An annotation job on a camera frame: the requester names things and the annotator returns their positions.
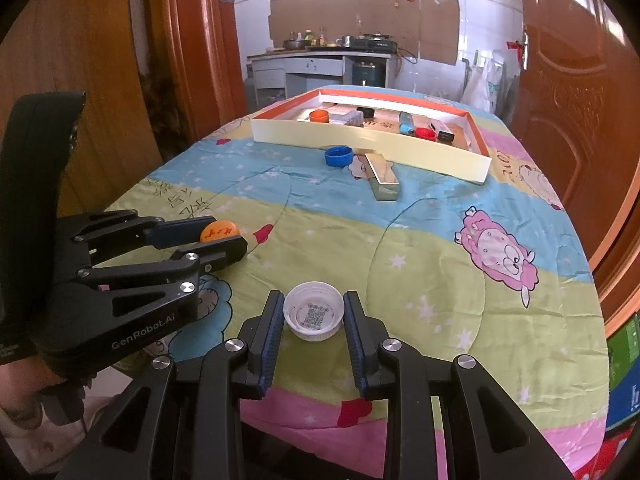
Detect brown wooden door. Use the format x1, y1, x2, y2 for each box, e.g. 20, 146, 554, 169
510, 0, 640, 311
0, 0, 251, 241

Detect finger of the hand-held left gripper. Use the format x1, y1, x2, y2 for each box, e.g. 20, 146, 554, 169
70, 209, 219, 266
77, 234, 249, 321

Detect gold rectangular box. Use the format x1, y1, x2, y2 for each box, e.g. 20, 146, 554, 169
364, 152, 402, 202

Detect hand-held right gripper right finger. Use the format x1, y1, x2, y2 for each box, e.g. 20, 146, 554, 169
342, 290, 576, 480

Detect orange and white shallow box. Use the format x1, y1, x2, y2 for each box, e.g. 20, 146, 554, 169
250, 87, 493, 186

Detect black gas stove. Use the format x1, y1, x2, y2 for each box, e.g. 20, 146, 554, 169
350, 34, 398, 54

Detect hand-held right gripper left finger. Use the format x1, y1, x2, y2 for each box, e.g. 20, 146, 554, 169
54, 289, 287, 480

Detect silver rectangular box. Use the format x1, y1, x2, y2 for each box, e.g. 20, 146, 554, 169
327, 107, 365, 128

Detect white plastic bags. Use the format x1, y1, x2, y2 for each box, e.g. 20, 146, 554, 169
462, 50, 521, 111

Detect cardboard sheets on wall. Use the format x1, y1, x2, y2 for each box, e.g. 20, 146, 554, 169
269, 0, 461, 66

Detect white kitchen counter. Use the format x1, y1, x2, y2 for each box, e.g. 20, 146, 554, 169
247, 47, 398, 106

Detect white bottle cap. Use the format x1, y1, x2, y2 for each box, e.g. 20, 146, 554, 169
283, 281, 346, 342

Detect blue bottle cap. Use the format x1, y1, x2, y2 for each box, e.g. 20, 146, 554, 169
324, 146, 355, 167

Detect printed cartoon sheep blanket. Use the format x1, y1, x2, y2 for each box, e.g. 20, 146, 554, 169
102, 82, 601, 476

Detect green carton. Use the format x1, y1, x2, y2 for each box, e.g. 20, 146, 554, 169
605, 310, 640, 431

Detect orange red-printed bottle cap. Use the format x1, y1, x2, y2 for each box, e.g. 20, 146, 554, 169
200, 220, 241, 244

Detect green air fryer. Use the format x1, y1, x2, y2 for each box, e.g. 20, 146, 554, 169
352, 59, 388, 88

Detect red ribbon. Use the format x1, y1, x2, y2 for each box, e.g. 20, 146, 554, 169
506, 39, 531, 68

